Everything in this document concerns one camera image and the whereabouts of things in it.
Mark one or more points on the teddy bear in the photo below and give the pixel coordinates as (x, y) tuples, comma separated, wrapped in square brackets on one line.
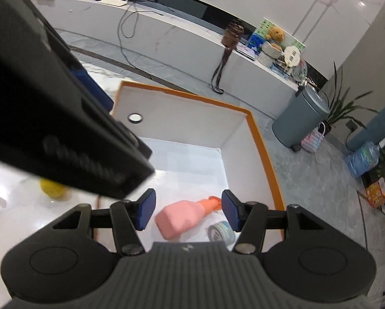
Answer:
[(275, 34)]

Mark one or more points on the washi tape roll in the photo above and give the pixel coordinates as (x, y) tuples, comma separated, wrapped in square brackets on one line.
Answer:
[(221, 231)]

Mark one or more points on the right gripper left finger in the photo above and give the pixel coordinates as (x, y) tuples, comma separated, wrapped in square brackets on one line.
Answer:
[(129, 217)]

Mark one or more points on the orange white storage box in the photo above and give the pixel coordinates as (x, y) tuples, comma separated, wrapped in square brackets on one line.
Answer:
[(200, 147)]

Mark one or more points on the blue water jug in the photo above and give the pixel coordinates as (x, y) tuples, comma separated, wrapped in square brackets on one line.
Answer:
[(365, 158)]

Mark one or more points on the woven pastel basket bag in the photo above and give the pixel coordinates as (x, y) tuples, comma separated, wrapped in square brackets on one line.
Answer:
[(312, 141)]

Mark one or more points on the grey pedal trash bin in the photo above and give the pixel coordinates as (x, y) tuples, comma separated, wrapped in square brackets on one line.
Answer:
[(306, 110)]

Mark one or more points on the yellow tape measure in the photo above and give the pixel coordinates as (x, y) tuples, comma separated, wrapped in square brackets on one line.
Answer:
[(52, 189)]

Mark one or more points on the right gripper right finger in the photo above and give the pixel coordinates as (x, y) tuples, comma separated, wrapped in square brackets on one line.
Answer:
[(248, 219)]

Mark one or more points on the green potted plant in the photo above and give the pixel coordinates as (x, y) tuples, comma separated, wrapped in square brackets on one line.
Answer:
[(340, 108)]

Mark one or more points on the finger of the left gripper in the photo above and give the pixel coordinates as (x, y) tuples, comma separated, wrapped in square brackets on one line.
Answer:
[(97, 92)]

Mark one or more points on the orange cardboard box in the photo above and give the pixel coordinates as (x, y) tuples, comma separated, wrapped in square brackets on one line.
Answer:
[(375, 193)]

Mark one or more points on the round white paper fan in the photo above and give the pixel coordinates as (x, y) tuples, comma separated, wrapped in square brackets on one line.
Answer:
[(292, 56)]

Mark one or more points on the white woven basket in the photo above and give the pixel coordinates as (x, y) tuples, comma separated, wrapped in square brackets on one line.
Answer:
[(269, 53)]

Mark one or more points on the pink spray bottle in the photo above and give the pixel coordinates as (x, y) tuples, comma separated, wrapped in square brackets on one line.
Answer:
[(177, 218)]

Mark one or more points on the green poster card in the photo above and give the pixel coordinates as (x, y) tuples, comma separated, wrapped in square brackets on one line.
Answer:
[(257, 38)]

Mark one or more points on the brown camera case with strap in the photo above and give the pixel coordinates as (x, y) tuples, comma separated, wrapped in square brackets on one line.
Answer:
[(230, 40)]

